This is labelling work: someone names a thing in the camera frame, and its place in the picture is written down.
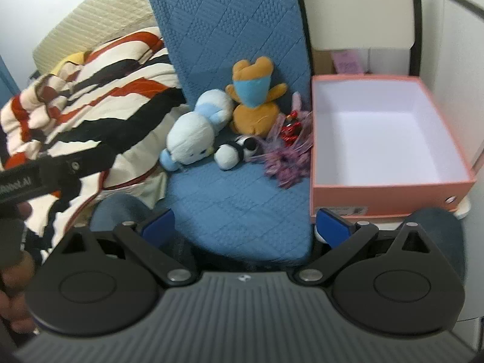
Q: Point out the person's left leg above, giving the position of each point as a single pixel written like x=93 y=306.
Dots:
x=117 y=210

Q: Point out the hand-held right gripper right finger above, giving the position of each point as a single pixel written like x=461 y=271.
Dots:
x=332 y=230

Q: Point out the blue quilted chair cushion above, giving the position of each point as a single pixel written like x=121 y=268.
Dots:
x=234 y=196

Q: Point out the red black striped blanket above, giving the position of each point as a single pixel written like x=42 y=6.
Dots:
x=113 y=94

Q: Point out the red shiny ornament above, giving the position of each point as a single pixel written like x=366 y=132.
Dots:
x=290 y=128

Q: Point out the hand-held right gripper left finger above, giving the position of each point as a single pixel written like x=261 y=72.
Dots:
x=160 y=228

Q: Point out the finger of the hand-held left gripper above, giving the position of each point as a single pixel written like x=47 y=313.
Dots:
x=75 y=170

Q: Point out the white and blue penguin plush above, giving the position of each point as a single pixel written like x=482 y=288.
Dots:
x=193 y=132

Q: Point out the pink packet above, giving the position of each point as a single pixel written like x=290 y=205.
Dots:
x=348 y=61

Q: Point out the black tube frame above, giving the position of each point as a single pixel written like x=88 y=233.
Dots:
x=304 y=26

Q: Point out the purple tinsel bow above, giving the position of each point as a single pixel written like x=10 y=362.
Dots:
x=287 y=162

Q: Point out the yellow cloth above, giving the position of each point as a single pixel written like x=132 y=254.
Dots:
x=72 y=60

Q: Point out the small panda plush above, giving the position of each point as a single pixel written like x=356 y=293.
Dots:
x=230 y=153

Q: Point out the person's right leg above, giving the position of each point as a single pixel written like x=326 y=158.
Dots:
x=448 y=234

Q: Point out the pink cardboard box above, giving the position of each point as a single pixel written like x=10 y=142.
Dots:
x=378 y=196

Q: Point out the person's leg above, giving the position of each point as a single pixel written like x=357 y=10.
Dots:
x=117 y=210
x=448 y=234

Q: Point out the person's left hand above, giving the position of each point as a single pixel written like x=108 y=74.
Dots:
x=15 y=291

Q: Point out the blue orange plush toy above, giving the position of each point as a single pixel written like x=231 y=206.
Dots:
x=253 y=113

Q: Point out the brown cardboard box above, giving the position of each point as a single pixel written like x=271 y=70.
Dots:
x=322 y=62

